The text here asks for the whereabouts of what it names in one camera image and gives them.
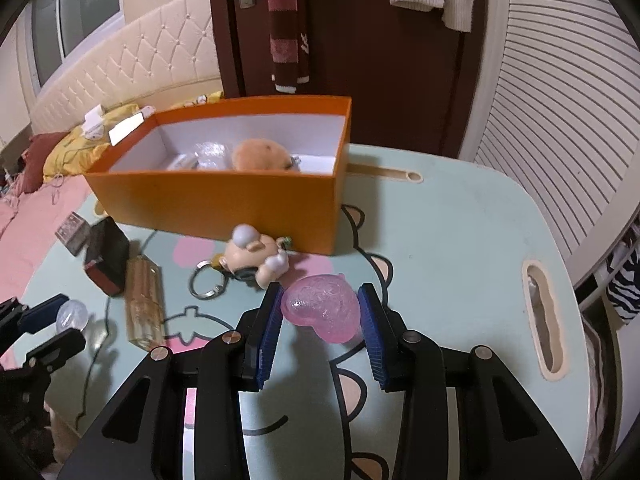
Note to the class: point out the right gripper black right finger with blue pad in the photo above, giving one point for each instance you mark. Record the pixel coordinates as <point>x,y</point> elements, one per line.
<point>502,434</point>

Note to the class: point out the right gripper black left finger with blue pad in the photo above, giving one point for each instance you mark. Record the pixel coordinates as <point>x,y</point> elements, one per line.
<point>139,433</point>

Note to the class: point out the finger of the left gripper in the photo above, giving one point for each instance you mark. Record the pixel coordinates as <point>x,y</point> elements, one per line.
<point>18,319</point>
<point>52,354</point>

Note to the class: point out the clear round ball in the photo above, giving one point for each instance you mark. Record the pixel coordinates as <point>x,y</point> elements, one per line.
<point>72,314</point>

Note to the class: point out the playing card deck box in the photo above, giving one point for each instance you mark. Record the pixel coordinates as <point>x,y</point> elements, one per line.
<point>73,233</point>

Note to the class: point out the black small box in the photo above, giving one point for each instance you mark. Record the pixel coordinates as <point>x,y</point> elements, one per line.
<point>106,257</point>

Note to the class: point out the pink translucent heart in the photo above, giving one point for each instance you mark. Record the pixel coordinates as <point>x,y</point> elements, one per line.
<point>327,304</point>

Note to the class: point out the brown bear plush keychain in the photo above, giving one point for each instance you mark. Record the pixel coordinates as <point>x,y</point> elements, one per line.
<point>262,155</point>

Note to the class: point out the pink bed quilt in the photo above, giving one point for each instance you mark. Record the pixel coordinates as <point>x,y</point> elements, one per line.
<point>28,226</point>

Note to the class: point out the yellow pillow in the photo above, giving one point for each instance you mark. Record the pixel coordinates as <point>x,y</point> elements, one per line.
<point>76,152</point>

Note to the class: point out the dark red pillow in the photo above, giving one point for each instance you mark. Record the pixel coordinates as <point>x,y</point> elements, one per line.
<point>40,146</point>

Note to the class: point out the cartoon light green table mat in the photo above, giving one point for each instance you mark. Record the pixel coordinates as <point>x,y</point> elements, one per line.
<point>452,248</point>

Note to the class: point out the white charger adapter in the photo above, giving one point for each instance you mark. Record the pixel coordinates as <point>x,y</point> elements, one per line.
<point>93,127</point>

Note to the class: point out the crumpled clear plastic wrap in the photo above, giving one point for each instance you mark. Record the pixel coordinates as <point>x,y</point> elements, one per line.
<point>204,156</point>

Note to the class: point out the orange cardboard box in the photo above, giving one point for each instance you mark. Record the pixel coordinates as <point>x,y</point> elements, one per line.
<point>134,182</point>

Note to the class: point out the cream tufted headboard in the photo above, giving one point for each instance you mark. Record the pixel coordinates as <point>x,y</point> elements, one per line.
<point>163,58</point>

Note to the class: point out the window with grey glass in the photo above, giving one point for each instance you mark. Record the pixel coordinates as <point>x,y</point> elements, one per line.
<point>62,30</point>

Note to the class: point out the white louvered closet door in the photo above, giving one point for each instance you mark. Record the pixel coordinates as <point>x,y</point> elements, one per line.
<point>556,109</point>

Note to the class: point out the dark brown wooden door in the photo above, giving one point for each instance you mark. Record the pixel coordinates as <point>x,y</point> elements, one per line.
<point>411,79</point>

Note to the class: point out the maroon pink striped scarf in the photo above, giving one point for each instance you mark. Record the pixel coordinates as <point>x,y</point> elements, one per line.
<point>288,44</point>

